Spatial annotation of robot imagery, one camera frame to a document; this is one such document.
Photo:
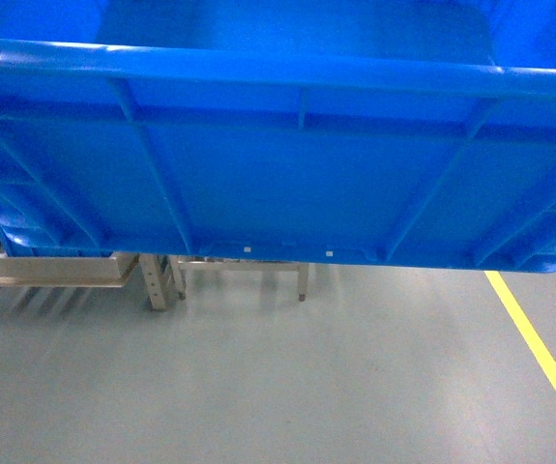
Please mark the large blue plastic crate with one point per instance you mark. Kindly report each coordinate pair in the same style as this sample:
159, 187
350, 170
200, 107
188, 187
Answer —
394, 133

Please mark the stainless steel roller shelf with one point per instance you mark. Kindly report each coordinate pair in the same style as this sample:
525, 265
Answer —
164, 276

